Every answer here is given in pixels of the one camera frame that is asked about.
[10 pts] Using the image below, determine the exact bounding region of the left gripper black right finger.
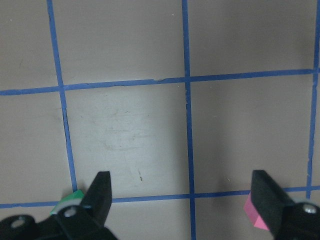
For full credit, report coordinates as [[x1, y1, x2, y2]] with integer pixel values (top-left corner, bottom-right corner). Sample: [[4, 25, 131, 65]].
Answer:
[[250, 170, 320, 240]]

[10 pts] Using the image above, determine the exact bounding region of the green cube centre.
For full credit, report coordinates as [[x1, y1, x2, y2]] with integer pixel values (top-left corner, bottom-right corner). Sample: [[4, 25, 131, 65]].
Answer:
[[50, 189, 84, 215]]

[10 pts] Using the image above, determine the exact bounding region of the pink cube near centre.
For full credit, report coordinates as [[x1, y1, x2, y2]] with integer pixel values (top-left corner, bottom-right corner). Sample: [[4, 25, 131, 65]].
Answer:
[[243, 194, 269, 231]]

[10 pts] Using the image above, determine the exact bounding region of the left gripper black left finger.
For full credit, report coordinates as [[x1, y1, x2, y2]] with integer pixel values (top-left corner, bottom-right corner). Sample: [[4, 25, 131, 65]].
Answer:
[[0, 171, 117, 240]]

